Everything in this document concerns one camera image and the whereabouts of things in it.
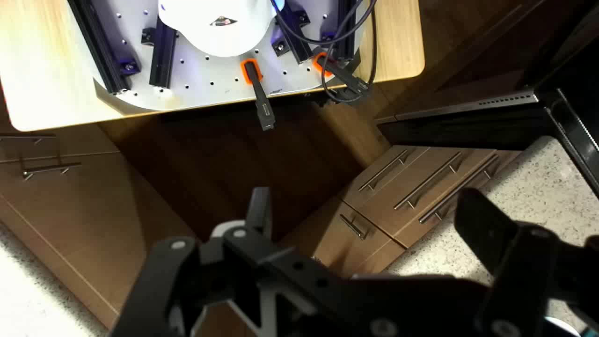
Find short black mounting bracket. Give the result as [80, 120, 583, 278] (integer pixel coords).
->
[269, 3, 314, 64]
[140, 23, 179, 91]

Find light wooden robot table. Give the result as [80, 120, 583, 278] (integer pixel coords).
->
[0, 0, 426, 135]

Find long black mounting rail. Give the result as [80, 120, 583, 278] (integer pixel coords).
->
[65, 0, 140, 98]

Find orange black clamp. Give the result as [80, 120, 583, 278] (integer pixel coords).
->
[310, 51, 370, 106]
[239, 57, 276, 134]

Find white perforated mounting plate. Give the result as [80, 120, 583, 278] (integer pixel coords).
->
[67, 0, 376, 115]

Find steel bar drawer handle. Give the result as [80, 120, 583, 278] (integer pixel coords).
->
[417, 156, 501, 225]
[16, 160, 82, 180]
[392, 152, 465, 212]
[338, 212, 372, 242]
[359, 149, 417, 194]

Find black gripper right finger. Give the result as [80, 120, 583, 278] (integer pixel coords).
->
[452, 188, 599, 337]

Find brown lower kitchen cabinet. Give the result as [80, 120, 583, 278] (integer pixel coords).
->
[310, 145, 525, 278]
[0, 134, 207, 330]

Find black kitchen stove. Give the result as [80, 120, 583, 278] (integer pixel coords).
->
[374, 87, 599, 199]

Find black base cable bundle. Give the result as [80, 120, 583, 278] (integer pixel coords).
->
[267, 0, 379, 106]

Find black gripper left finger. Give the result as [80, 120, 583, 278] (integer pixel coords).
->
[110, 186, 400, 337]

